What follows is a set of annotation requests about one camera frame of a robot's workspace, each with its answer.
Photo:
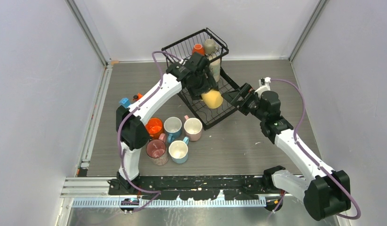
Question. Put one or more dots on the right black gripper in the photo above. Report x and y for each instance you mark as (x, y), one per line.
(245, 91)

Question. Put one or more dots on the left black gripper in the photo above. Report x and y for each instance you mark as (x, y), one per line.
(209, 84)

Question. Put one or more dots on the yellow mug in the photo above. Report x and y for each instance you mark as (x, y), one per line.
(212, 99)

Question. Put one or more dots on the small orange cup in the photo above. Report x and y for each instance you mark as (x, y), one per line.
(198, 48)

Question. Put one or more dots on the light pink faceted mug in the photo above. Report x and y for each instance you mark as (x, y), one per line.
(193, 128)

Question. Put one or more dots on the large orange mug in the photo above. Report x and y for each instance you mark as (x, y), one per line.
(154, 127)

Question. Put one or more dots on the light blue faceted mug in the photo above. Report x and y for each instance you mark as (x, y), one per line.
(178, 150)

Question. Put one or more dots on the pink patterned mug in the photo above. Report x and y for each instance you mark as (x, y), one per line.
(157, 150)

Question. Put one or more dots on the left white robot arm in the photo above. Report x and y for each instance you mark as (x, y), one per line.
(131, 132)

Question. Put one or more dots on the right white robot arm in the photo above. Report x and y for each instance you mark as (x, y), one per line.
(323, 190)

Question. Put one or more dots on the cream floral mug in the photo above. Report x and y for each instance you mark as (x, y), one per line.
(215, 67)

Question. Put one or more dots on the beige grey cup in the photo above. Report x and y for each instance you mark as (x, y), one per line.
(210, 46)

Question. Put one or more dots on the small blue toy block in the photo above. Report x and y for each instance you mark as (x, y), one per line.
(125, 102)

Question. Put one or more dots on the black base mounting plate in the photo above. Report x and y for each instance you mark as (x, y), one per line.
(209, 187)

